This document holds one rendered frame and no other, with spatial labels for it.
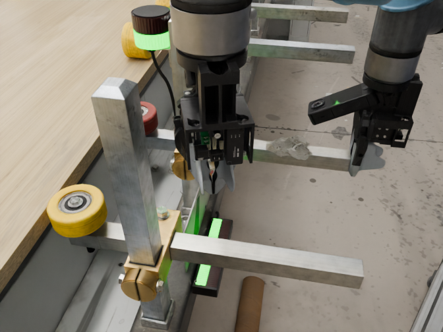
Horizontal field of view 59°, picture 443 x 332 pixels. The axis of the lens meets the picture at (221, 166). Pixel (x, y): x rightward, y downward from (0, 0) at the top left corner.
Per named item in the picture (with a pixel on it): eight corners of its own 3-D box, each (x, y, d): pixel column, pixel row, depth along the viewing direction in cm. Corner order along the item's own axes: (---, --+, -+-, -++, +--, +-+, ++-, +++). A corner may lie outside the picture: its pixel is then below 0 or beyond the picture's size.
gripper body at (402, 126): (403, 153, 66) (426, 88, 59) (351, 147, 68) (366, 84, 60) (397, 127, 72) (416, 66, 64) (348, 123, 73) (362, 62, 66)
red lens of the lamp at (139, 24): (177, 20, 62) (176, 6, 61) (165, 35, 58) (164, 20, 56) (140, 18, 63) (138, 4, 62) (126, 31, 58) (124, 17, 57)
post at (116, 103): (173, 323, 70) (136, 74, 39) (168, 342, 67) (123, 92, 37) (155, 319, 70) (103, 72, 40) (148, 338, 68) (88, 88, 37)
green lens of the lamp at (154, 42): (178, 36, 64) (177, 22, 62) (167, 51, 59) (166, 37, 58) (142, 33, 65) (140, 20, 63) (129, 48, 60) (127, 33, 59)
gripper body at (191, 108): (185, 175, 42) (177, 72, 35) (178, 130, 49) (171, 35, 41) (254, 167, 43) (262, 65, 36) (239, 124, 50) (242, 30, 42)
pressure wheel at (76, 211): (103, 223, 69) (89, 173, 61) (124, 253, 64) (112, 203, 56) (58, 246, 65) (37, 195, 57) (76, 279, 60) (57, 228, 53)
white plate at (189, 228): (215, 180, 92) (215, 145, 85) (188, 273, 72) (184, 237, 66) (213, 179, 92) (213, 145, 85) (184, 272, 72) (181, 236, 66)
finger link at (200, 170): (194, 221, 50) (190, 164, 44) (189, 189, 54) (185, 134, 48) (218, 217, 50) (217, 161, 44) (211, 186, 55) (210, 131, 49)
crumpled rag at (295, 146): (313, 139, 77) (314, 129, 75) (312, 161, 71) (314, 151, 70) (267, 134, 78) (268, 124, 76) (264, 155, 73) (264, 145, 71)
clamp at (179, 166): (213, 140, 83) (213, 120, 80) (198, 182, 73) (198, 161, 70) (187, 137, 84) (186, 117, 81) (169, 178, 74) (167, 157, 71)
